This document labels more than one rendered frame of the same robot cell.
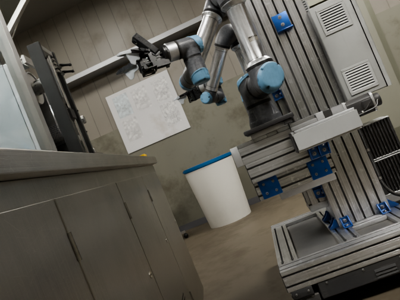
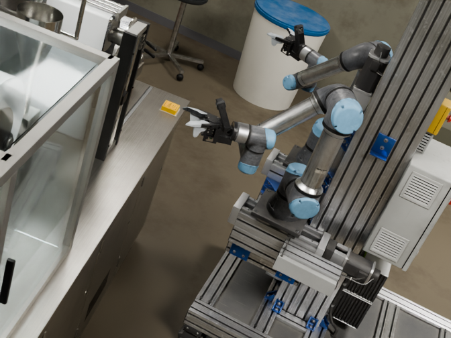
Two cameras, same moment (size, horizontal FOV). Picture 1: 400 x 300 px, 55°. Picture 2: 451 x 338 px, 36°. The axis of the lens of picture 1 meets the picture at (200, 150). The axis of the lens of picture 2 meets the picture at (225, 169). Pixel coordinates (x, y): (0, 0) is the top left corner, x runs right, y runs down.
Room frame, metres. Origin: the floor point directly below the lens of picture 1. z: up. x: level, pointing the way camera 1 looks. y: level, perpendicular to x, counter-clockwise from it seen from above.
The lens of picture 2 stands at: (-0.74, -0.09, 2.41)
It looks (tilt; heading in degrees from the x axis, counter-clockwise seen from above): 31 degrees down; 1
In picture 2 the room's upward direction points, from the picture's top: 21 degrees clockwise
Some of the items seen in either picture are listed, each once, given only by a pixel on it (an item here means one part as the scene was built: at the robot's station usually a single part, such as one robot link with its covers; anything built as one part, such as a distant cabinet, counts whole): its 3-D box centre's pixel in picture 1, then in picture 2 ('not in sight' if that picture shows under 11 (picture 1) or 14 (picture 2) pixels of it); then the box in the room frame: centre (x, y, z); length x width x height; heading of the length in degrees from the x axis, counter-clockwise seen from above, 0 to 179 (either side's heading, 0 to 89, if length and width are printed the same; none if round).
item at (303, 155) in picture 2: not in sight; (313, 154); (2.22, -0.39, 0.87); 0.15 x 0.15 x 0.10
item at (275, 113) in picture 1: (262, 112); (286, 201); (1.73, -0.33, 0.87); 0.15 x 0.15 x 0.10
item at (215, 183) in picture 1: (218, 190); (276, 55); (4.56, -0.02, 0.37); 0.63 x 0.61 x 0.74; 82
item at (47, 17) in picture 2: not in sight; (39, 20); (1.17, 0.65, 1.50); 0.14 x 0.14 x 0.06
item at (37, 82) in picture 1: (41, 86); (118, 36); (1.64, 0.52, 1.33); 0.06 x 0.06 x 0.06; 0
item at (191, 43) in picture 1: (188, 47); (259, 137); (1.53, -0.12, 1.21); 0.11 x 0.08 x 0.09; 108
